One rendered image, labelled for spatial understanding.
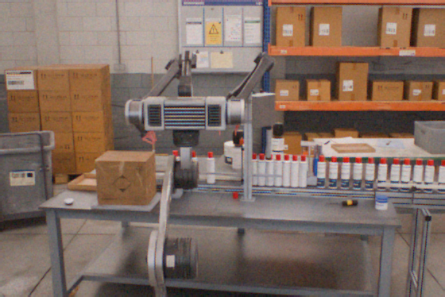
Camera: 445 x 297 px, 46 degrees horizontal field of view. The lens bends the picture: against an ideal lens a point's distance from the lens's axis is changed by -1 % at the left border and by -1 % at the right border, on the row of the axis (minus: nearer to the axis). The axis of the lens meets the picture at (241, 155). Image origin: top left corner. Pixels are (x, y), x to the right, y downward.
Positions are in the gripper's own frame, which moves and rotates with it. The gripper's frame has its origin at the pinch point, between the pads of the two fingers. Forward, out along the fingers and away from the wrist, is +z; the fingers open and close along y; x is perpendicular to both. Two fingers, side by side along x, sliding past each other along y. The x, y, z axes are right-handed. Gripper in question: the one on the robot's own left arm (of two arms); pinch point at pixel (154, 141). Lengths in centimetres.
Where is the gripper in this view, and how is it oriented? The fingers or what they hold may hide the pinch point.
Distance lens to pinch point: 331.3
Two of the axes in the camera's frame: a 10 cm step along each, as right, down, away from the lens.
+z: 6.3, 7.5, 1.9
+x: -7.8, 6.2, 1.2
